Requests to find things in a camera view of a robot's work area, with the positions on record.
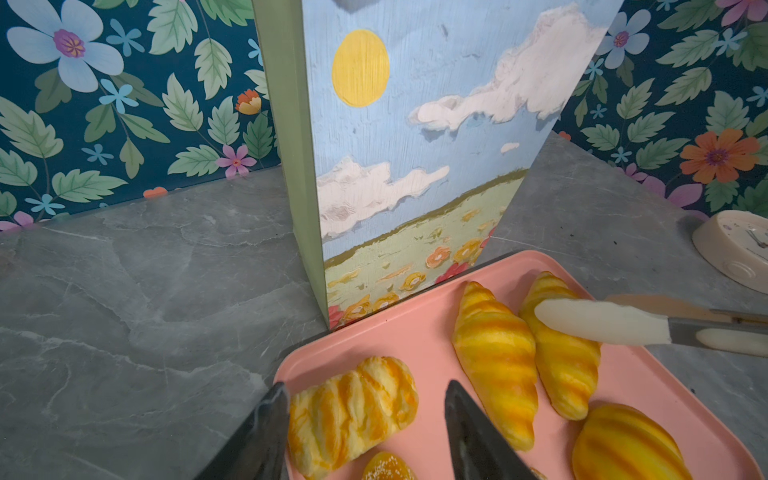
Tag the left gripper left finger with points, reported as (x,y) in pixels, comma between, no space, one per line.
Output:
(257,448)

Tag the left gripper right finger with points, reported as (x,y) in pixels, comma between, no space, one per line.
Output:
(477,448)

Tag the fake croissant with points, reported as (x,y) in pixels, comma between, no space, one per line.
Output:
(567,365)
(496,350)

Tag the round ridged fake bread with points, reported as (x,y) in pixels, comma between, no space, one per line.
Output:
(618,441)

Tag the metal tongs with white tips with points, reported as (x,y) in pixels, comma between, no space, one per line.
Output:
(607,322)

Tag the landscape print paper bag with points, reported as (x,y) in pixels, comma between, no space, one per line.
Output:
(405,129)

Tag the upright sugared fake bun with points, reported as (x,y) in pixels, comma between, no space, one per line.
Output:
(387,466)

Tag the braided glazed fake bread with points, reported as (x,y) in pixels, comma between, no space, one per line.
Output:
(337,421)

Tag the pink plastic tray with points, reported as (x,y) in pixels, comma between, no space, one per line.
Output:
(418,332)

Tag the cream round alarm clock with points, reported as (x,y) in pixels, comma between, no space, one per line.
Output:
(735,243)

